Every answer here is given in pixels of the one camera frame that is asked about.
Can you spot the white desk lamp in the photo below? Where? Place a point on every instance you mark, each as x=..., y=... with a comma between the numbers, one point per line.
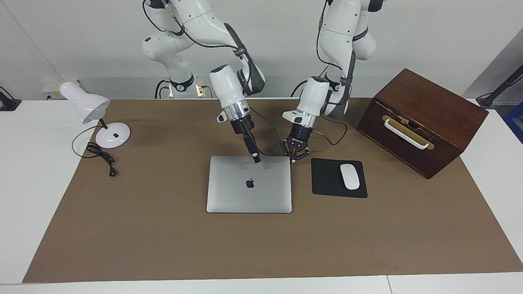
x=88, y=104

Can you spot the silver grey laptop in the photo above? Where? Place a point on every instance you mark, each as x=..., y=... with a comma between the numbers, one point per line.
x=249, y=196

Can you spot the white computer mouse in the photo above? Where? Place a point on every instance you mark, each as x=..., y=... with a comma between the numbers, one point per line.
x=350, y=176

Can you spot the blue bin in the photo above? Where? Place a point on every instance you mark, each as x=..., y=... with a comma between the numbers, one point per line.
x=515, y=122

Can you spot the white wall power strip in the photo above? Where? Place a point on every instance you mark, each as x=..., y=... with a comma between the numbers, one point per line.
x=51, y=87

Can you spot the black stand foot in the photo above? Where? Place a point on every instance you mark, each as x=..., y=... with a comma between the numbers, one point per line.
x=7, y=103

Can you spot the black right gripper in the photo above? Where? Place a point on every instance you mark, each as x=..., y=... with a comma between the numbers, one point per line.
x=242, y=126

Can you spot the brown table mat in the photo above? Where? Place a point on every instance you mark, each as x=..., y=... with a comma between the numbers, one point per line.
x=163, y=237

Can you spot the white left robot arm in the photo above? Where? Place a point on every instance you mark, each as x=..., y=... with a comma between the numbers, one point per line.
x=314, y=98

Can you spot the black tripod stand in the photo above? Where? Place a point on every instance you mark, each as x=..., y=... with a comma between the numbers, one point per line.
x=500, y=87

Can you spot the black mouse pad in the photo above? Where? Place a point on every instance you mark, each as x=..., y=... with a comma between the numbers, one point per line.
x=327, y=179

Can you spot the dark wooden box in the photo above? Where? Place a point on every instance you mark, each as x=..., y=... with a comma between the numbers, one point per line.
x=433, y=102

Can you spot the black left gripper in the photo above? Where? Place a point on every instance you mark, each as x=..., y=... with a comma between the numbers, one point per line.
x=299, y=136

